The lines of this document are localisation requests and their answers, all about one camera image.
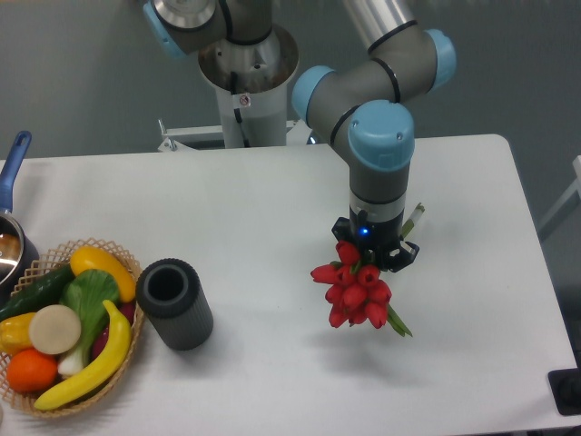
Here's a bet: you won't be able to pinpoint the beige round disc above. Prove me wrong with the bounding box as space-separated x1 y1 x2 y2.
28 304 82 355

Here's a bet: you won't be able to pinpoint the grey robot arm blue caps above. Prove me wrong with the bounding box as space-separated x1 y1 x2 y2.
143 1 457 272

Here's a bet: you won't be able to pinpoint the yellow bell pepper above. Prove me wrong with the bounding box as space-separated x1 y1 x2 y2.
1 312 35 355

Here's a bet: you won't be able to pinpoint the green cucumber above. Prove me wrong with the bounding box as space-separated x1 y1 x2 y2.
1 264 74 321

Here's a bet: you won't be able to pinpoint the black device at table edge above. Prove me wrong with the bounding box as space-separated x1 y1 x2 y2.
547 368 580 416

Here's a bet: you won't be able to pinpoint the green bok choy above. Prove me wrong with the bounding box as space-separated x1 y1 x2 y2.
58 269 120 378

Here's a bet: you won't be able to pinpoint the red vegetable in basket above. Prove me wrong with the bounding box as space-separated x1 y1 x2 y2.
90 302 135 362

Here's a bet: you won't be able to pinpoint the white metal frame right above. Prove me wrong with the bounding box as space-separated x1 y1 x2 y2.
537 155 580 242

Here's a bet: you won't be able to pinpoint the woven wicker basket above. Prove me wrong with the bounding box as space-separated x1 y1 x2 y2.
1 238 143 418

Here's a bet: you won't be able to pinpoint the dark grey ribbed vase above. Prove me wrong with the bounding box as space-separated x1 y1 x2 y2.
136 258 213 351

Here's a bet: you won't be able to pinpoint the red tulip bouquet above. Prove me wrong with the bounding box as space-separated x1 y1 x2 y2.
310 203 425 337

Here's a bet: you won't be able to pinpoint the yellow squash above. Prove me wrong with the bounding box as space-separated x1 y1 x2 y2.
70 245 136 303

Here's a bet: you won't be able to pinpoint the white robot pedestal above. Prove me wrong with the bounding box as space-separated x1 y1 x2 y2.
160 24 299 151

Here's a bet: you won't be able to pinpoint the blue handled saucepan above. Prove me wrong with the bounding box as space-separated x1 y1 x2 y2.
1 131 39 306

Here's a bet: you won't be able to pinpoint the yellow banana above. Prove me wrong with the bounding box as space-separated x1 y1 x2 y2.
34 300 132 411

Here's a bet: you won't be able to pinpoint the orange fruit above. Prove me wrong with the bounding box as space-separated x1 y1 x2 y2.
6 349 57 393

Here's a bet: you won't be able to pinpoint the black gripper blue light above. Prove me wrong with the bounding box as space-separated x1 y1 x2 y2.
331 208 419 273

